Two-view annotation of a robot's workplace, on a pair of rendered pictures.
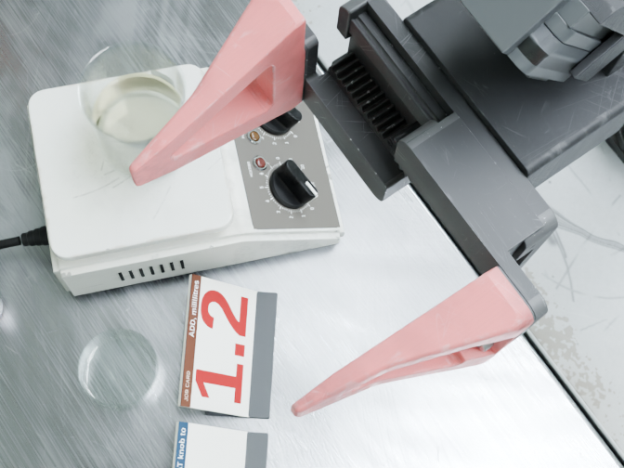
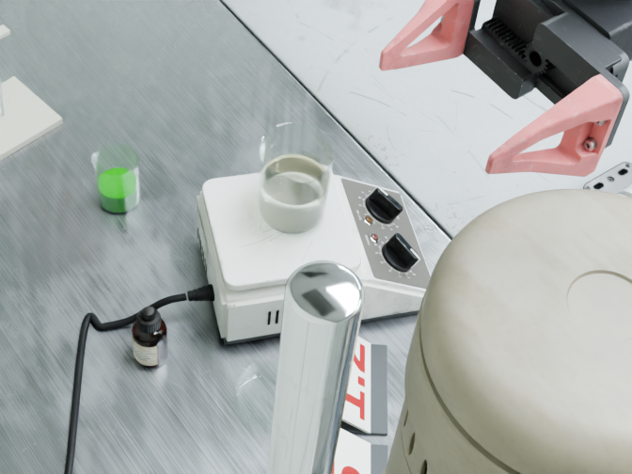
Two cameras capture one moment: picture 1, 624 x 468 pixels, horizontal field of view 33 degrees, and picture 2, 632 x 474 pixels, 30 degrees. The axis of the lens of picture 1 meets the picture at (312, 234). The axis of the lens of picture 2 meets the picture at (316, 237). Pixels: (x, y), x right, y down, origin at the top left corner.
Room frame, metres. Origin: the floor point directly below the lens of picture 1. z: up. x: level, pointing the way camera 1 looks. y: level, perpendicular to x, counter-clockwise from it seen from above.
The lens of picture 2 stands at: (-0.40, 0.07, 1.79)
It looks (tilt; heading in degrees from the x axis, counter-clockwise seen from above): 52 degrees down; 2
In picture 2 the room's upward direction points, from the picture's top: 7 degrees clockwise
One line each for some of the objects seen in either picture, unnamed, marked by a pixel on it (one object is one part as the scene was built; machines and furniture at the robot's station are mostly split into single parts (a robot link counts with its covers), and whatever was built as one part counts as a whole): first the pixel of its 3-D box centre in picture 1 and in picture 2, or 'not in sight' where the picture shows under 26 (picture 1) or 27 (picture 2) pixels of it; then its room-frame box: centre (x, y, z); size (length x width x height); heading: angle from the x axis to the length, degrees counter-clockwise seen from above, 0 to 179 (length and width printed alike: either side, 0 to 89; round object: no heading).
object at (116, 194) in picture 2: not in sight; (118, 178); (0.30, 0.29, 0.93); 0.04 x 0.04 x 0.06
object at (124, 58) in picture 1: (140, 122); (294, 185); (0.25, 0.12, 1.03); 0.07 x 0.06 x 0.08; 23
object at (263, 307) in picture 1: (229, 346); (355, 375); (0.14, 0.04, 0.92); 0.09 x 0.06 x 0.04; 6
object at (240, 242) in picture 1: (174, 175); (305, 250); (0.25, 0.10, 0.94); 0.22 x 0.13 x 0.08; 112
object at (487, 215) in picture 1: (385, 297); (532, 117); (0.09, -0.03, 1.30); 0.09 x 0.07 x 0.07; 134
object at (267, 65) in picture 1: (267, 136); (455, 45); (0.14, 0.02, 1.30); 0.09 x 0.07 x 0.07; 134
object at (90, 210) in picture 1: (130, 160); (279, 225); (0.24, 0.13, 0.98); 0.12 x 0.12 x 0.01; 22
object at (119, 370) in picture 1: (120, 370); (265, 394); (0.11, 0.11, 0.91); 0.06 x 0.06 x 0.02
